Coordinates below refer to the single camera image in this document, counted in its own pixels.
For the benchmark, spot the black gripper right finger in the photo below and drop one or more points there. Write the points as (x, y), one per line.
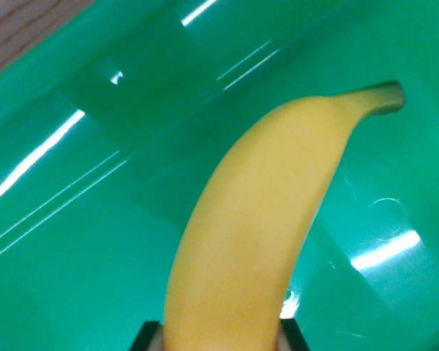
(292, 336)

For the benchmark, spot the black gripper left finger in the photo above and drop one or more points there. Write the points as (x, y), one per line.
(148, 336)

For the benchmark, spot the yellow banana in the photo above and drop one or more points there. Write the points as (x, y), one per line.
(256, 219)

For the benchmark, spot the green plastic bin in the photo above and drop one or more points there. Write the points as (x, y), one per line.
(95, 237)

